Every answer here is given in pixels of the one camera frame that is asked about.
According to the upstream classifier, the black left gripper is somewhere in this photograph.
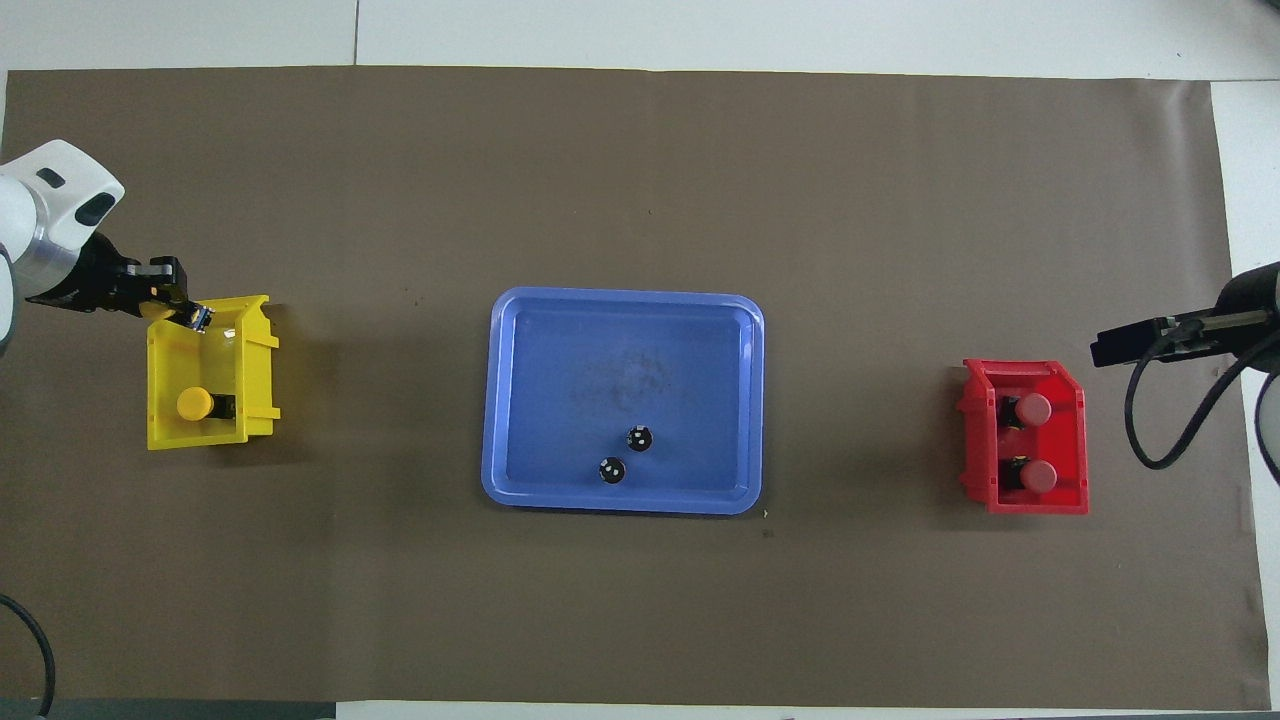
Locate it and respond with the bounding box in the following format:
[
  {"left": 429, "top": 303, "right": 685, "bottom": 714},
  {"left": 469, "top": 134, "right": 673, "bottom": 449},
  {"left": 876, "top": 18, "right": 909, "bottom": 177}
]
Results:
[{"left": 28, "top": 231, "right": 190, "bottom": 317}]

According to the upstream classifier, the yellow plastic bin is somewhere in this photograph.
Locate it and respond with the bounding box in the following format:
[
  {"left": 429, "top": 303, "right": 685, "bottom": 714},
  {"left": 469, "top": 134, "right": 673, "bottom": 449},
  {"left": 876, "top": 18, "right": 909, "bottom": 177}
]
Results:
[{"left": 146, "top": 294, "right": 281, "bottom": 452}]

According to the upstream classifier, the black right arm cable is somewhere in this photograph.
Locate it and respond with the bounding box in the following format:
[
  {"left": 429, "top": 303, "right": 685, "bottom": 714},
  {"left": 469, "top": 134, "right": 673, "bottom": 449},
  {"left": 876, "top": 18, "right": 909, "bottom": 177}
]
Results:
[{"left": 1125, "top": 320, "right": 1280, "bottom": 471}]

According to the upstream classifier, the red push button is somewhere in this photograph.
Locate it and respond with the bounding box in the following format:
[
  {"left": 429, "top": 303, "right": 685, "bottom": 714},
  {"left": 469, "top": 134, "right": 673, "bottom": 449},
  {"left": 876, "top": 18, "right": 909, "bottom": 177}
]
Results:
[
  {"left": 1003, "top": 456, "right": 1059, "bottom": 495},
  {"left": 997, "top": 392, "right": 1054, "bottom": 429}
]

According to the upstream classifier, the red plastic bin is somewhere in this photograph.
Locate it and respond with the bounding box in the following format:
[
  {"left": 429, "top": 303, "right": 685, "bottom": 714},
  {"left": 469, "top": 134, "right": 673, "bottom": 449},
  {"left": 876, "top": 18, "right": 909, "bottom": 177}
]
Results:
[{"left": 957, "top": 358, "right": 1091, "bottom": 516}]

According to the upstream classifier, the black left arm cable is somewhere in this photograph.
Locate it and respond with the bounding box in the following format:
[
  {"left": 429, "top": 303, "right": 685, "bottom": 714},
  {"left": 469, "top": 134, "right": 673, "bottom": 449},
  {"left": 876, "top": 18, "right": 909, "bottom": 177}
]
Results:
[{"left": 0, "top": 594, "right": 57, "bottom": 720}]

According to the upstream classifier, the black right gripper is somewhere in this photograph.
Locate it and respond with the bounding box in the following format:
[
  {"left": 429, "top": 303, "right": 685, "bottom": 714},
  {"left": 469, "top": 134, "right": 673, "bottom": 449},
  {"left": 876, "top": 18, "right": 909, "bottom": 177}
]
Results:
[{"left": 1089, "top": 261, "right": 1280, "bottom": 369}]

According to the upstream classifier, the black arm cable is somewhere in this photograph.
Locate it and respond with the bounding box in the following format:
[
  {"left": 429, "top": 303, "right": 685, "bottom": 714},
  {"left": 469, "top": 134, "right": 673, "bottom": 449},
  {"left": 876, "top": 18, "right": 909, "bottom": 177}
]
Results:
[
  {"left": 0, "top": 594, "right": 57, "bottom": 720},
  {"left": 1125, "top": 320, "right": 1280, "bottom": 471}
]

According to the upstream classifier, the blue plastic tray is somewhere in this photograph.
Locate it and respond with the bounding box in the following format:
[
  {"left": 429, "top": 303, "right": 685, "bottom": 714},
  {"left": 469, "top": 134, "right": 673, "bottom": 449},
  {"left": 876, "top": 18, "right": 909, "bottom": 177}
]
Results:
[{"left": 480, "top": 287, "right": 766, "bottom": 517}]

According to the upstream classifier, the brown table mat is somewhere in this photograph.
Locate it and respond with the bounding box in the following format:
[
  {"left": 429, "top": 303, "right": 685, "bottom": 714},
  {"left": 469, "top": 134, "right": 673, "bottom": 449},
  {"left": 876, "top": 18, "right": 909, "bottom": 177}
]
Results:
[{"left": 0, "top": 65, "right": 1271, "bottom": 711}]

